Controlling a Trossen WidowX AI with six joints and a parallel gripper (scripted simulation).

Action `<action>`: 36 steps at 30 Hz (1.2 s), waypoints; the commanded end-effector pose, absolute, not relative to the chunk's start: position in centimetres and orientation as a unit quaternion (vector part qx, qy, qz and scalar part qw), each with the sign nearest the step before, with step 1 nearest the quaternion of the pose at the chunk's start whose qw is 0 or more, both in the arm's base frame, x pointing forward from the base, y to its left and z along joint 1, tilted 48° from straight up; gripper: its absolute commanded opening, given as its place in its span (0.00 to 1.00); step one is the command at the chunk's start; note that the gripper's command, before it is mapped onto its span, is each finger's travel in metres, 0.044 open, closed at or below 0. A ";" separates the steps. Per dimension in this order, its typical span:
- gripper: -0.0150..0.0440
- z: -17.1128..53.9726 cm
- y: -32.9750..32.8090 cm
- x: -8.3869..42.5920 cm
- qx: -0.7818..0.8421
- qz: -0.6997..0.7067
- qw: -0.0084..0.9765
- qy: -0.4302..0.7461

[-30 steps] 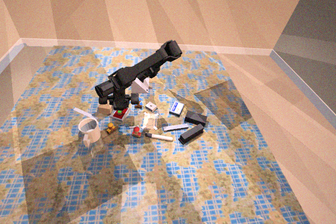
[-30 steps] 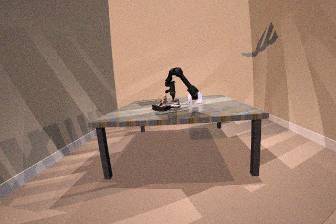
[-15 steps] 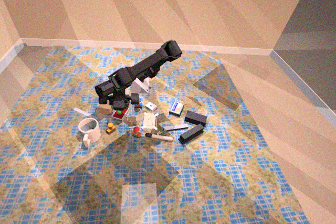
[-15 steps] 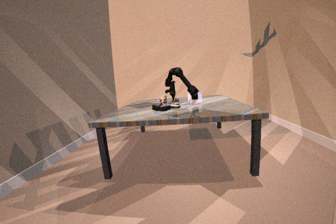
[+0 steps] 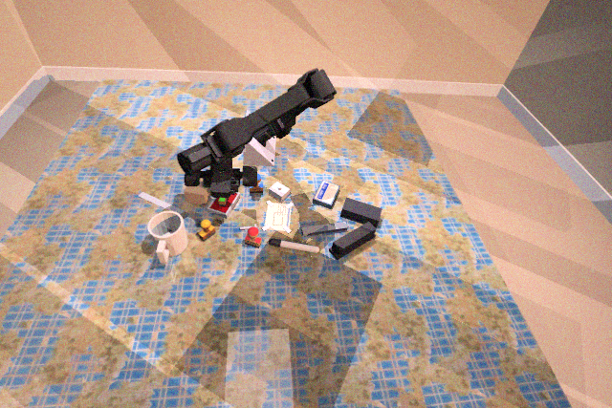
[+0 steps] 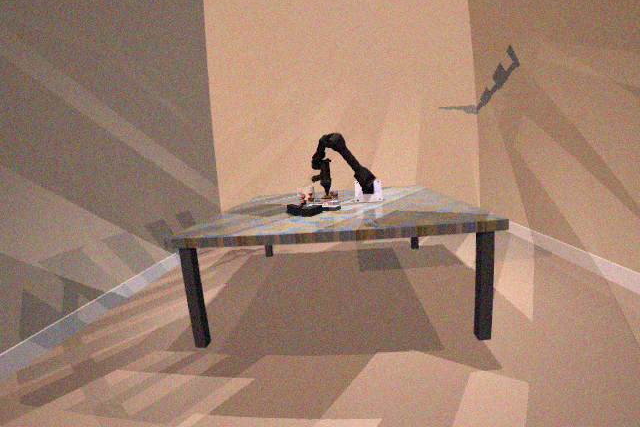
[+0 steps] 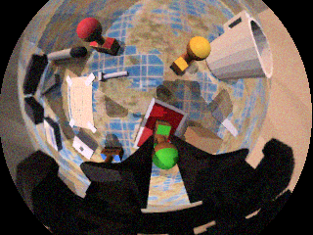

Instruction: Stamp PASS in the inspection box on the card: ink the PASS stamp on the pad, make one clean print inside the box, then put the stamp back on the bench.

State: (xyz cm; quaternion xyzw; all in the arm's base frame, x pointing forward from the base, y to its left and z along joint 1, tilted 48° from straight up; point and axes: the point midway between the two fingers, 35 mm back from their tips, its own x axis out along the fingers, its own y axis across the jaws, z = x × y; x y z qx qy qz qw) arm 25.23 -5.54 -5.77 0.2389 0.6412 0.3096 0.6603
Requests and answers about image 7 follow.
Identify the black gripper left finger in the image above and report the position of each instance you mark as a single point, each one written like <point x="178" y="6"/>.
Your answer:
<point x="134" y="173"/>

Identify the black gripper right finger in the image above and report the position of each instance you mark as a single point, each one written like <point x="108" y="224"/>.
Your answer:
<point x="198" y="168"/>

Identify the tan cube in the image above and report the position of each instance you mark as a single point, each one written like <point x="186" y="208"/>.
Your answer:
<point x="203" y="138"/>

